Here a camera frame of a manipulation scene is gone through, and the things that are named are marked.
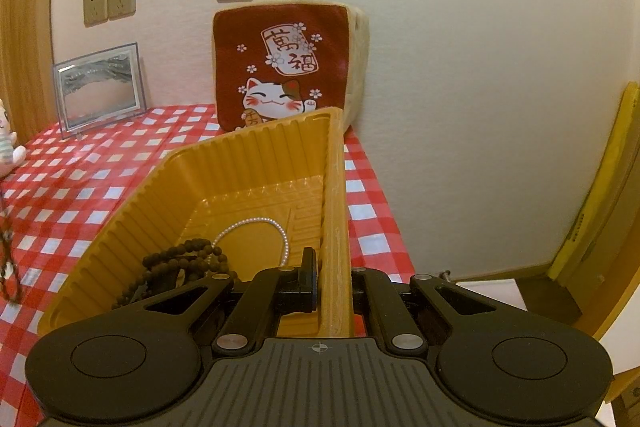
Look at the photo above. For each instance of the white cat plush toy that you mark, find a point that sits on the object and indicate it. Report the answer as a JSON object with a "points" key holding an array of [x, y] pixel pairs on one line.
{"points": [[12, 155]]}

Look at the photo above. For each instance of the red lucky cat cushion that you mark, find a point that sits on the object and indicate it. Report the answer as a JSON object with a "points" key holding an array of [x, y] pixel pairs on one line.
{"points": [[286, 58]]}

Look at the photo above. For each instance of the beige wall socket middle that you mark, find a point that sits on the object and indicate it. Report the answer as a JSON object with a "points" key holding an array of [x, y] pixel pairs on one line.
{"points": [[120, 8]]}

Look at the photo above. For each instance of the yellow board by door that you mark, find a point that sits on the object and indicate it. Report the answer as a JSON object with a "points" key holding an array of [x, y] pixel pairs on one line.
{"points": [[611, 176]]}

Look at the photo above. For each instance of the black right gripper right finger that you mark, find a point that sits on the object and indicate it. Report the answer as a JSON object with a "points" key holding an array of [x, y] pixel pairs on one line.
{"points": [[374, 296]]}

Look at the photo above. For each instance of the beige wall socket left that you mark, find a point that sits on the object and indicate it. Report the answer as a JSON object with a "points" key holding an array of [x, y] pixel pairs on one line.
{"points": [[95, 12]]}

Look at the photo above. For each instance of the red white checkered tablecloth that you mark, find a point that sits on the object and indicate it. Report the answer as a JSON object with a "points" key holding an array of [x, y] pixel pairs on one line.
{"points": [[58, 200]]}

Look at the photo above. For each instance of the yellow plastic tray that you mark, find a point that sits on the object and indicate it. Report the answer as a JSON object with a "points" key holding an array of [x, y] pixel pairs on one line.
{"points": [[260, 191]]}

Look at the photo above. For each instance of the wooden door frame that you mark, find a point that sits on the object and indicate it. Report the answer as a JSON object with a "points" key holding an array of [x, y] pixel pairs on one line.
{"points": [[26, 63]]}

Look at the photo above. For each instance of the glass sand art frame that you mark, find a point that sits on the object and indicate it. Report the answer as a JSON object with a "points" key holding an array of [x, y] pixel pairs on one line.
{"points": [[97, 89]]}

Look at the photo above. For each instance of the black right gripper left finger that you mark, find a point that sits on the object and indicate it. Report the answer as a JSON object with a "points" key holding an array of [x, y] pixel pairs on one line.
{"points": [[296, 288]]}

